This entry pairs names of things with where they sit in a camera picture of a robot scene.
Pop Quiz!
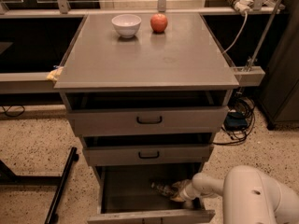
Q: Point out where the dark grey side cabinet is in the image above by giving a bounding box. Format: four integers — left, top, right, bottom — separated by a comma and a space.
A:
258, 0, 299, 130

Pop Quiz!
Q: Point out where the grey bottom drawer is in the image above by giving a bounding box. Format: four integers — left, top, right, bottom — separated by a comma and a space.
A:
87, 163, 215, 224

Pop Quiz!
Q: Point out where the clear plastic water bottle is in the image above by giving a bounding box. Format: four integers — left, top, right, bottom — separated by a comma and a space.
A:
151, 182, 178, 198

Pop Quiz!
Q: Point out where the black cable on floor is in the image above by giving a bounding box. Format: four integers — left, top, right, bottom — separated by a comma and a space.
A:
0, 105, 26, 118

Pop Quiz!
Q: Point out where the white power cable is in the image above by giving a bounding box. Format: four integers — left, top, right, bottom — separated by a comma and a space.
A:
221, 10, 249, 55

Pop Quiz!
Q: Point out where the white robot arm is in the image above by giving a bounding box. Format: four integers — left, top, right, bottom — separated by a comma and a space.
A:
171, 165, 299, 224

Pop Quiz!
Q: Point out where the black cable bundle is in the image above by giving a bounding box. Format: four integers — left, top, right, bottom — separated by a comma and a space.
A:
213, 96, 257, 147

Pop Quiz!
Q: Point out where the black metal stand leg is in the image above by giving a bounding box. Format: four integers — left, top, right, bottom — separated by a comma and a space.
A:
44, 147, 78, 224

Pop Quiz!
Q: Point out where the grey metal rail frame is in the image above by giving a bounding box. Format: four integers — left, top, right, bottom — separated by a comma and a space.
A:
0, 4, 286, 95

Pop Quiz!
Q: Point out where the grey drawer cabinet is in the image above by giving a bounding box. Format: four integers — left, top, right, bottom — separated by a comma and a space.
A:
54, 13, 240, 224

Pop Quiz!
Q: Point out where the blue box on floor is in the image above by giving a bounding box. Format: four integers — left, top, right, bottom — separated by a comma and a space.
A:
224, 112, 248, 131

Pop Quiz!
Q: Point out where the power strip with plug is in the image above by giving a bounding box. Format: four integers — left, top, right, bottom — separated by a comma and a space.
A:
226, 0, 253, 15

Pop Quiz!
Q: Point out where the white ceramic bowl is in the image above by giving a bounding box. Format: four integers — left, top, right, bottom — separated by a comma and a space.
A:
111, 14, 142, 38

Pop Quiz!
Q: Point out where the grey middle drawer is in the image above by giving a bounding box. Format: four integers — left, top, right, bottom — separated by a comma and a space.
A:
83, 144, 213, 166

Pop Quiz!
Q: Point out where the red apple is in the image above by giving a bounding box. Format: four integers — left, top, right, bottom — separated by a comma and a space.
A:
150, 13, 168, 33

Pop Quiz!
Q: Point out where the grey drawer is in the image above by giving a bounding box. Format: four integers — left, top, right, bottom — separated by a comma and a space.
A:
83, 144, 213, 166
87, 163, 215, 224
67, 106, 228, 137

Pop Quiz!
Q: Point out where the grey top drawer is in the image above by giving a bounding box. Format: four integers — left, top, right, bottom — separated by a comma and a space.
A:
67, 106, 228, 137

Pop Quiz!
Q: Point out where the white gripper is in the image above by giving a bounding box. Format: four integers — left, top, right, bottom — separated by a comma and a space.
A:
170, 179, 199, 203

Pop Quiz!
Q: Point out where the yellow tape piece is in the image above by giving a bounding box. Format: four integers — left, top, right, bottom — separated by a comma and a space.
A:
47, 67, 64, 82

